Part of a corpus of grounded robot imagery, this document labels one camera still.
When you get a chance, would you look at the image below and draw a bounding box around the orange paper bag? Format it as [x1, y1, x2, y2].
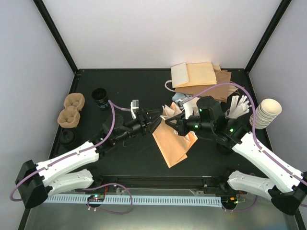
[171, 62, 217, 88]
[153, 115, 198, 168]

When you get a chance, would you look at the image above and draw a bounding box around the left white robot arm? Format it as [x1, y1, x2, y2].
[14, 109, 163, 208]

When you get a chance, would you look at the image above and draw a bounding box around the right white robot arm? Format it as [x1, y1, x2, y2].
[165, 96, 307, 216]

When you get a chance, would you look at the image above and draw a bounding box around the white paper cup stack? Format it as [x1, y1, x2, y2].
[183, 97, 200, 120]

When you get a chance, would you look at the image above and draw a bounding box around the right black lid stack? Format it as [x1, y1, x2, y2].
[216, 142, 234, 155]

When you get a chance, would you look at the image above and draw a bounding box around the black lid stack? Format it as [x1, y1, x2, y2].
[59, 130, 76, 146]
[216, 142, 234, 155]

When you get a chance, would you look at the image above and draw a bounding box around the black printed paper cup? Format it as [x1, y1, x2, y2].
[91, 88, 109, 109]

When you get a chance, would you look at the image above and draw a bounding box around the brown kraft paper bag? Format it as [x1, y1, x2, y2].
[175, 70, 238, 102]

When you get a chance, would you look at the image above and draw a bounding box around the brown pulp cup carrier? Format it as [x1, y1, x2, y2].
[57, 93, 85, 128]

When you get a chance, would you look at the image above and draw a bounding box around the tilted paper cup stack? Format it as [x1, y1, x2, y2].
[249, 98, 282, 129]

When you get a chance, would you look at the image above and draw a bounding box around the left black lid stack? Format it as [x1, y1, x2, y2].
[59, 130, 76, 146]

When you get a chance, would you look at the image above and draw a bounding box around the small circuit board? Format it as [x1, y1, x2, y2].
[87, 195, 105, 202]

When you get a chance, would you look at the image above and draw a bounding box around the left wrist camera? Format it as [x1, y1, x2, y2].
[130, 99, 139, 119]

